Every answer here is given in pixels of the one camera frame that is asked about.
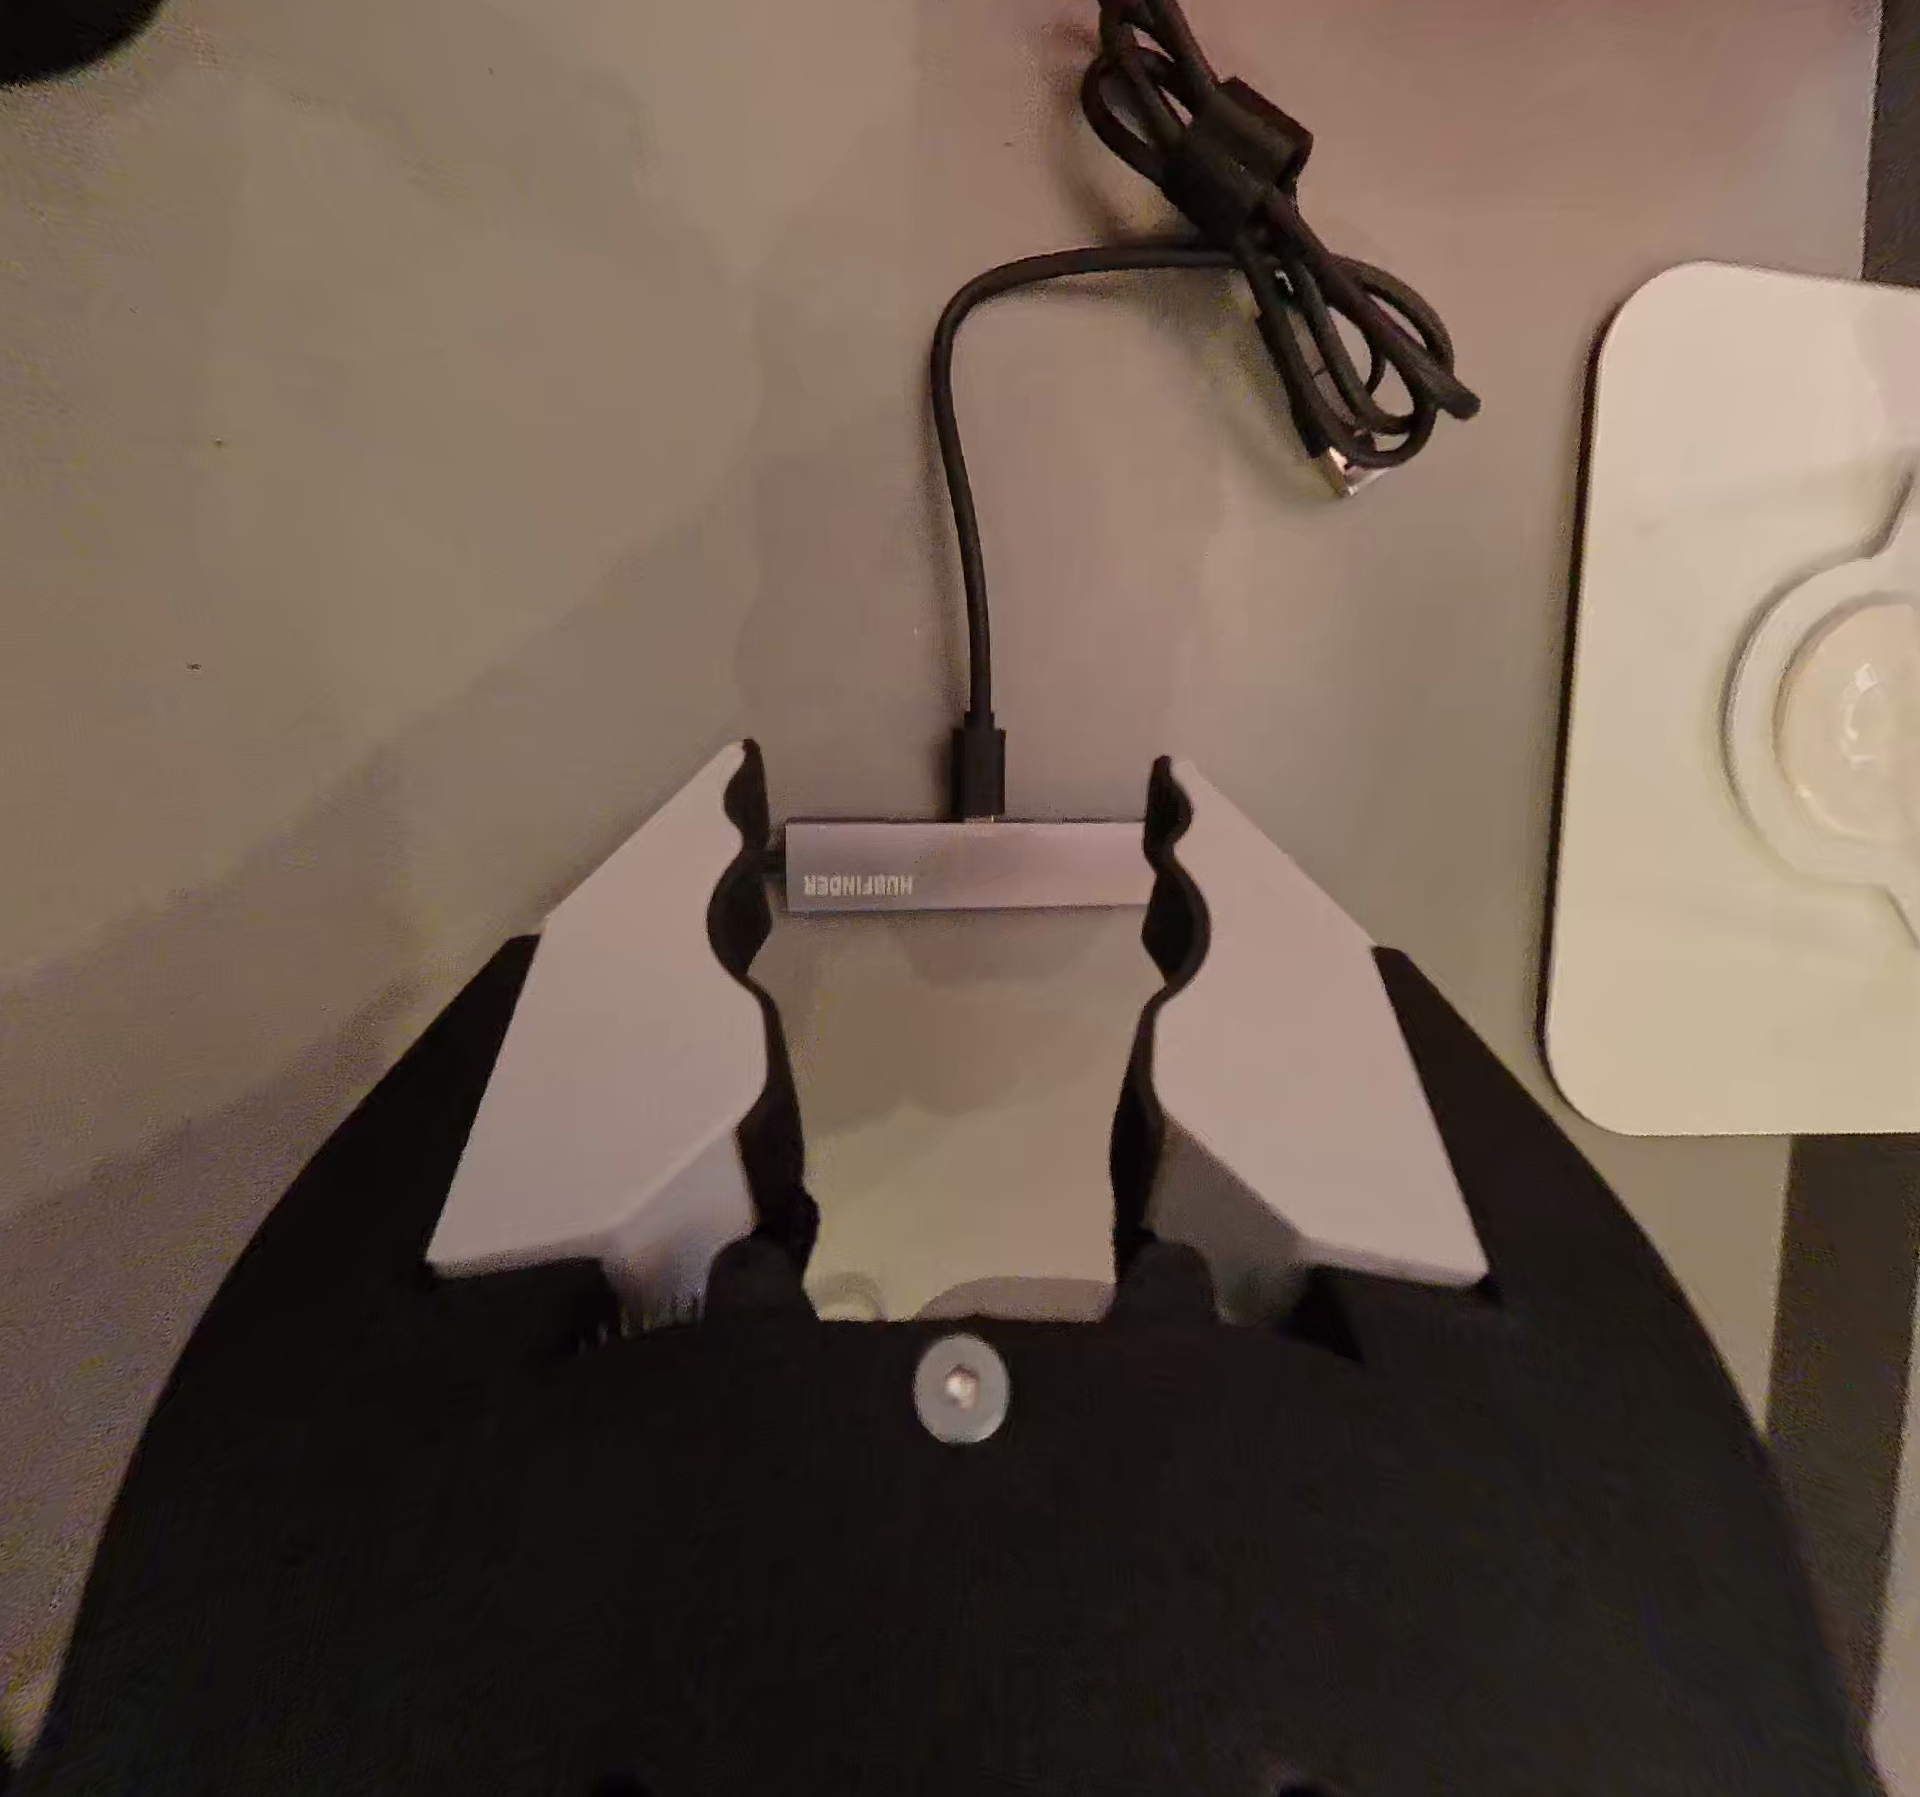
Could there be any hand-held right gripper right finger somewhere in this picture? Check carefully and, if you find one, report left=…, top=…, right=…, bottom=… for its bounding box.
left=1113, top=753, right=1493, bottom=1323

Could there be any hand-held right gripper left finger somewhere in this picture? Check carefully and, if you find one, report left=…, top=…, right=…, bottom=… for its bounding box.
left=425, top=736, right=823, bottom=1312

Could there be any grey usb hub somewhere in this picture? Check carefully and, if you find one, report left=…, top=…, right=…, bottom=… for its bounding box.
left=782, top=818, right=1157, bottom=917

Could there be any black usb-c cable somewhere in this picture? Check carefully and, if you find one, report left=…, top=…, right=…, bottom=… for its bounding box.
left=929, top=0, right=1485, bottom=827

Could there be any white stand base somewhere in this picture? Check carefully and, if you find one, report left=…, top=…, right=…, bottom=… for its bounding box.
left=1543, top=261, right=1920, bottom=1138

